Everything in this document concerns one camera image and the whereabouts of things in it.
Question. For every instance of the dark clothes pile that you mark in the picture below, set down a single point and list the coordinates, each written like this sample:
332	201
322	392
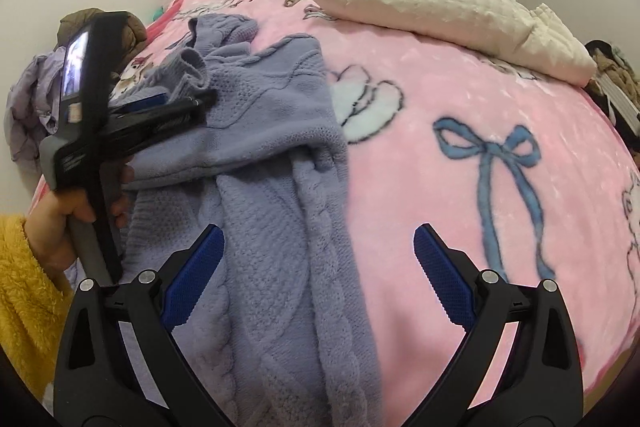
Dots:
617	77

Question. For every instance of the person's left forearm yellow sleeve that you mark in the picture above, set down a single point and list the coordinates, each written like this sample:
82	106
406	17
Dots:
27	307

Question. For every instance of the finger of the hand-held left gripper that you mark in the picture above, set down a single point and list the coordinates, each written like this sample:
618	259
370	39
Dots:
160	124
145	101

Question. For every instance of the brown quilted jacket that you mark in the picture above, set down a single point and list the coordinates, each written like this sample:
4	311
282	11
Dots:
139	34

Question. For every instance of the person's left hand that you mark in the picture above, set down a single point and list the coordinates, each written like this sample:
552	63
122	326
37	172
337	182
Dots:
52	227

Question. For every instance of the lavender puffer jacket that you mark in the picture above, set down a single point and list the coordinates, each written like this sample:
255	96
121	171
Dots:
30	107

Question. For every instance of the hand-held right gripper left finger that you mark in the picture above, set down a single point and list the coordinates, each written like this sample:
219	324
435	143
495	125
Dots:
195	278

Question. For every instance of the pink printed blanket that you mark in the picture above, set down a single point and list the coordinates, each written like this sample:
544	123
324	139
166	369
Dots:
425	187

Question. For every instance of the cream quilted pillow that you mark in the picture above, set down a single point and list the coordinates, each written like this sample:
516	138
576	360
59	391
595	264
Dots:
450	7

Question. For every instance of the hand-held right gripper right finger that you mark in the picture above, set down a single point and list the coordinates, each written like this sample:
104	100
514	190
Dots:
445	278

